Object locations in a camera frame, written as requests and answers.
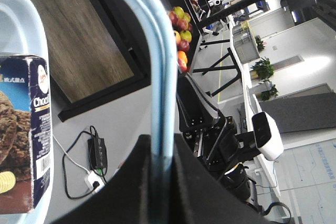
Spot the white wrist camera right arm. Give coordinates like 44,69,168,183
252,111,284,161

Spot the wood panel black cabinet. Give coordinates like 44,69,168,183
31,0,150,121

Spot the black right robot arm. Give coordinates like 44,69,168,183
176,73,261,211

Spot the white power cable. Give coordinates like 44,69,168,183
52,134,91,174

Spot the dark blue chocolate cookie box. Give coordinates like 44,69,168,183
1,54,51,214

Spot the white long desk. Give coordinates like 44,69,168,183
227,15,281,198

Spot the black adapter cable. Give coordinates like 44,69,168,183
62,125,107,200

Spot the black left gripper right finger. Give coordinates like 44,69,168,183
169,133,270,223

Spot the potted green plant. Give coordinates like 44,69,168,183
250,58,275,80

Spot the pile of fruit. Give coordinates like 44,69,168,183
167,6,193,72

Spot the black power adapter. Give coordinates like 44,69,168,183
88,137,108,176

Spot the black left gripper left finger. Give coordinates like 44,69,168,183
55,135,168,223

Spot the light blue plastic basket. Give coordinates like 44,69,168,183
0,0,178,224

